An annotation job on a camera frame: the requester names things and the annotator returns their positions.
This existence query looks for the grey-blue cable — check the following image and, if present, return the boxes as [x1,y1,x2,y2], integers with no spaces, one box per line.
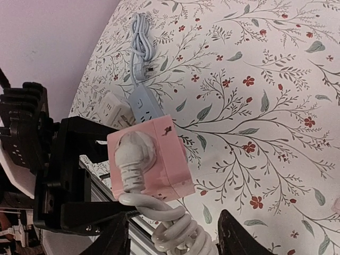
[129,13,160,90]

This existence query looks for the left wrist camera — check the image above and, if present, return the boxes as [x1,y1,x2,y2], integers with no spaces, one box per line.
[0,81,55,199]

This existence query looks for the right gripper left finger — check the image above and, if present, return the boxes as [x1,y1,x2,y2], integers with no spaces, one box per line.
[82,212,130,255]

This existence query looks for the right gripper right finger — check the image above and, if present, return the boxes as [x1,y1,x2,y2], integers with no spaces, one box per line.
[217,209,273,255]

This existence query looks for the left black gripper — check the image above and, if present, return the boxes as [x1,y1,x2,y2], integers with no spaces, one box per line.
[33,116,126,236]

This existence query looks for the white cube adapter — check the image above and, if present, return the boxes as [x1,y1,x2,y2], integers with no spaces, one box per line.
[98,93,135,130]

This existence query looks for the pink cube adapter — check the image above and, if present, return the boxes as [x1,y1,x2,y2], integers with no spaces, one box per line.
[107,115,195,202]

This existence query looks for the floral tablecloth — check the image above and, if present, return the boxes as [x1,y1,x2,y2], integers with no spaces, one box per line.
[70,1,339,254]

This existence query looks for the pink plug adapter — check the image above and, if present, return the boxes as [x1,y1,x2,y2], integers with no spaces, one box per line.
[331,198,340,214]

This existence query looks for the white long power strip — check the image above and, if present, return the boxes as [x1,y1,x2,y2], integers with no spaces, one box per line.
[114,131,218,254]

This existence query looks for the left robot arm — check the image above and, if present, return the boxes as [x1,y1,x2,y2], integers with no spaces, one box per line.
[1,74,138,254]

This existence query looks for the blue power strip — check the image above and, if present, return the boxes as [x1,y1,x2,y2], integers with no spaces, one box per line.
[128,85,164,124]

